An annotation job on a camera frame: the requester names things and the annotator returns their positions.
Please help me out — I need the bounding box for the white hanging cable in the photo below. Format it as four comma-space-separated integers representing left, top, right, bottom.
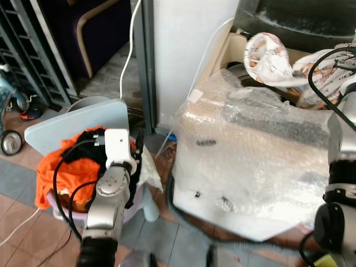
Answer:
119, 0, 143, 102

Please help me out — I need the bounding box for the small white cloth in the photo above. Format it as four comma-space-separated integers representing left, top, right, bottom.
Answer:
138, 157, 165, 193

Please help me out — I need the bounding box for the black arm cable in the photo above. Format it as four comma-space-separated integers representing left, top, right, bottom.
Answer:
307, 47, 356, 130
52, 139, 107, 241

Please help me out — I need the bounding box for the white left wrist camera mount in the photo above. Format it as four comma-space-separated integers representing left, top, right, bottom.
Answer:
104, 128, 137, 169

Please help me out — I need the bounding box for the grey door frame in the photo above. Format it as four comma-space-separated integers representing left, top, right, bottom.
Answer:
132, 0, 161, 133

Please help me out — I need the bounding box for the black garment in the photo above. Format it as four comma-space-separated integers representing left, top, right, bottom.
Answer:
60, 127, 146, 194

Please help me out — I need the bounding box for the small orange black toy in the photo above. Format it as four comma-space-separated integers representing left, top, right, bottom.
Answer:
20, 108, 44, 121

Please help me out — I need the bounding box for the white patterned garment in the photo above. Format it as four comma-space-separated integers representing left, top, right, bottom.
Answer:
243, 32, 356, 110

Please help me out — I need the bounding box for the dark grey basin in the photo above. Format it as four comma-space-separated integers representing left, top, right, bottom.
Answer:
233, 0, 356, 41

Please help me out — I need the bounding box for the orange garment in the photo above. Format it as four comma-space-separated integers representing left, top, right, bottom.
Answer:
35, 126, 115, 210

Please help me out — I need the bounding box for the black metal rack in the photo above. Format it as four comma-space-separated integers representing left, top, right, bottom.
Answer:
0, 0, 74, 111

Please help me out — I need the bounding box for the blue child tricycle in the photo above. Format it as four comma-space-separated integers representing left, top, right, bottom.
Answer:
0, 63, 27, 157

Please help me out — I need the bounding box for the dark armchair with wooden arm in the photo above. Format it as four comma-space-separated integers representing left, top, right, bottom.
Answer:
37, 0, 135, 80

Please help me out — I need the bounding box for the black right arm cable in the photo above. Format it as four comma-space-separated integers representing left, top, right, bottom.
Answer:
307, 47, 356, 130

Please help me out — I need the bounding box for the bubble-wrapped white washing machine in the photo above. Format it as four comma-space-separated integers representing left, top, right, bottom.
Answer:
166, 27, 356, 243

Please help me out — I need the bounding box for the white floor cable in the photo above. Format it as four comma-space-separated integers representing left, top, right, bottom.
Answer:
0, 208, 43, 246

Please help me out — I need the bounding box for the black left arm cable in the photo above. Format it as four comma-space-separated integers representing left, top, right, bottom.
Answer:
52, 139, 107, 241

